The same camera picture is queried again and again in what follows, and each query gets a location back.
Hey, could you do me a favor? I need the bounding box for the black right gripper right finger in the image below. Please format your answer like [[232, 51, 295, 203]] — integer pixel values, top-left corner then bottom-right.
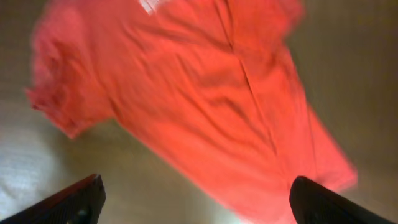
[[289, 176, 394, 224]]

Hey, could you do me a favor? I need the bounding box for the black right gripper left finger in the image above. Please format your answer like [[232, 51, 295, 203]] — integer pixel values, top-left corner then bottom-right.
[[1, 174, 106, 224]]

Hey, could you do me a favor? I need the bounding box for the orange-red t-shirt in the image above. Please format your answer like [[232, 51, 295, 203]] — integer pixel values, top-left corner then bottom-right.
[[28, 0, 357, 223]]

